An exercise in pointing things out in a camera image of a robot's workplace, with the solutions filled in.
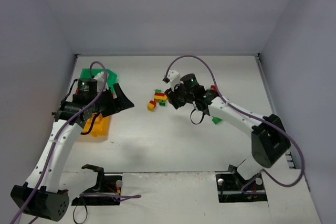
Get stacked multicolor lego block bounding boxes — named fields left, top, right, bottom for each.
left=154, top=89, right=167, bottom=106

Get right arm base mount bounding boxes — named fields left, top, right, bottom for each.
left=215, top=172, right=268, bottom=203

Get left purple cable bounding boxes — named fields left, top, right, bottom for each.
left=10, top=61, right=142, bottom=224

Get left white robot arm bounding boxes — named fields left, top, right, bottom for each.
left=10, top=71, right=134, bottom=223

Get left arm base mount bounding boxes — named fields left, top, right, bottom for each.
left=71, top=174, right=122, bottom=206

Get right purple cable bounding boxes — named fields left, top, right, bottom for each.
left=164, top=55, right=306, bottom=193

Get green double lego brick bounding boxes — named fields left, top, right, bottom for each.
left=212, top=117, right=223, bottom=125

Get yellow plastic bin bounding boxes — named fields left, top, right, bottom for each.
left=81, top=113, right=111, bottom=137

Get yellow red lego block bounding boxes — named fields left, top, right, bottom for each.
left=147, top=100, right=157, bottom=111

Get purple cable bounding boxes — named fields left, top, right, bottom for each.
left=164, top=55, right=306, bottom=193
left=10, top=61, right=142, bottom=224

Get red arch lego brick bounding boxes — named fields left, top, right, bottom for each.
left=211, top=85, right=217, bottom=92

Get green plastic bin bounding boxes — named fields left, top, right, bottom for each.
left=79, top=68, right=118, bottom=92

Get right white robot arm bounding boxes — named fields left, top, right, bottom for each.
left=163, top=70, right=291, bottom=180

